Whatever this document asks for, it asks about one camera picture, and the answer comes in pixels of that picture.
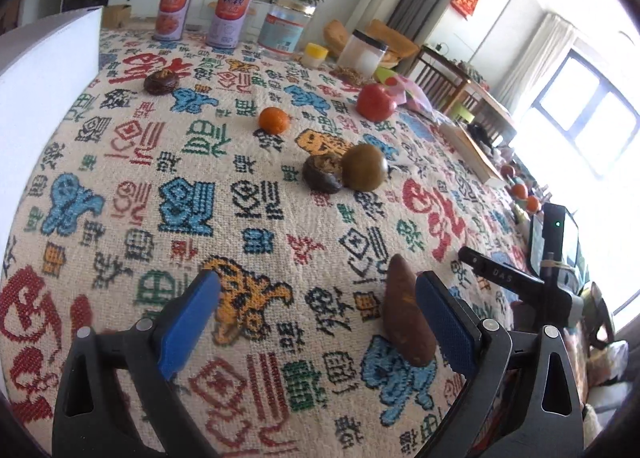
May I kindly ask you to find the dark brown round fruit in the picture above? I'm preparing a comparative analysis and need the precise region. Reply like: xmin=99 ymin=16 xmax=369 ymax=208
xmin=302 ymin=154 xmax=346 ymax=195
xmin=144 ymin=70 xmax=180 ymax=94

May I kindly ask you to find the pink snack bag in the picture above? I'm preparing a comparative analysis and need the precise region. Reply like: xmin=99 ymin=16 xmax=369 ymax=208
xmin=375 ymin=68 xmax=436 ymax=113

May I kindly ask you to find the cardboard box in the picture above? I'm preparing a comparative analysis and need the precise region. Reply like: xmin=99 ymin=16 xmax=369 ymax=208
xmin=102 ymin=4 xmax=132 ymax=28

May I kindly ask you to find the red-label white can right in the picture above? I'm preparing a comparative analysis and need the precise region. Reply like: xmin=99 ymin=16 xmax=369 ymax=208
xmin=206 ymin=0 xmax=256 ymax=49

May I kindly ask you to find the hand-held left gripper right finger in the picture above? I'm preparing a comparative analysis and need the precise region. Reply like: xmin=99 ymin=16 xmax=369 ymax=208
xmin=414 ymin=270 xmax=586 ymax=458

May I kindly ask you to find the white box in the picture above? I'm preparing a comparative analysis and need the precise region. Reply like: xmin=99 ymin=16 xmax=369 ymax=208
xmin=0 ymin=8 xmax=103 ymax=249

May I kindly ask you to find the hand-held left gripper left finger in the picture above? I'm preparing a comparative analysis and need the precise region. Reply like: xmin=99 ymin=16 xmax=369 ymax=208
xmin=51 ymin=269 xmax=223 ymax=458

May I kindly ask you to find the wooden chair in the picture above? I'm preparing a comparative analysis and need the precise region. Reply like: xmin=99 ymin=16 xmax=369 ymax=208
xmin=405 ymin=45 xmax=473 ymax=111

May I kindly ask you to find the orange cushioned chair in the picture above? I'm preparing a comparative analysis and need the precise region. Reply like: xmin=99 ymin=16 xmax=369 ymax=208
xmin=322 ymin=19 xmax=421 ymax=63

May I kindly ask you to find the green-brown round fruit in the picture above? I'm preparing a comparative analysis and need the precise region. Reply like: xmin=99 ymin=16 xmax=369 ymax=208
xmin=341 ymin=144 xmax=389 ymax=190

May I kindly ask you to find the sweet potato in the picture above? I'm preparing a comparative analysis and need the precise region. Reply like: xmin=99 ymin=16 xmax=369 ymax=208
xmin=382 ymin=254 xmax=437 ymax=368

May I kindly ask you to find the clear jar with black lid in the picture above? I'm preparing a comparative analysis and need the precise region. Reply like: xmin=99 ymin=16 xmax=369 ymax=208
xmin=334 ymin=29 xmax=388 ymax=86

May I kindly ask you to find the red-label white can left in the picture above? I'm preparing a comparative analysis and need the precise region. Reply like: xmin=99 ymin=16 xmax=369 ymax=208
xmin=152 ymin=0 xmax=197 ymax=42

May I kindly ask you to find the window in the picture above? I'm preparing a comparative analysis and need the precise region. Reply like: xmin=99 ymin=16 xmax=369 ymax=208
xmin=520 ymin=48 xmax=640 ymax=179

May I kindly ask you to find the white curtain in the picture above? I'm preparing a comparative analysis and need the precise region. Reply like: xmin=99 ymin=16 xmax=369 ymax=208
xmin=492 ymin=12 xmax=576 ymax=108

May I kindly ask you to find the printed woven tablecloth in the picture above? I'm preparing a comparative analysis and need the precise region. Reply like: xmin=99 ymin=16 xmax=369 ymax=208
xmin=0 ymin=28 xmax=531 ymax=458

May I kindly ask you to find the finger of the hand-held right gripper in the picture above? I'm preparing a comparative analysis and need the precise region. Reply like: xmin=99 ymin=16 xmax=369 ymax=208
xmin=458 ymin=245 xmax=546 ymax=297

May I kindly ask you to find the small yellow jar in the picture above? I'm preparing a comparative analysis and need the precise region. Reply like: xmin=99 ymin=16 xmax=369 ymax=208
xmin=301 ymin=42 xmax=329 ymax=68

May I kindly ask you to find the orange tangerine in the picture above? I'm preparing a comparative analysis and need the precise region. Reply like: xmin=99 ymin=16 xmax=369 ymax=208
xmin=258 ymin=106 xmax=291 ymax=135

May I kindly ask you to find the glass jar with blue label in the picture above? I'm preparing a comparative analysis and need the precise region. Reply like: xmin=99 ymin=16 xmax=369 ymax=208
xmin=257 ymin=0 xmax=317 ymax=58

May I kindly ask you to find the red-label white can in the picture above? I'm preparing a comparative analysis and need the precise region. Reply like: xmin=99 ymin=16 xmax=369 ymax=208
xmin=152 ymin=0 xmax=197 ymax=42
xmin=206 ymin=0 xmax=256 ymax=49

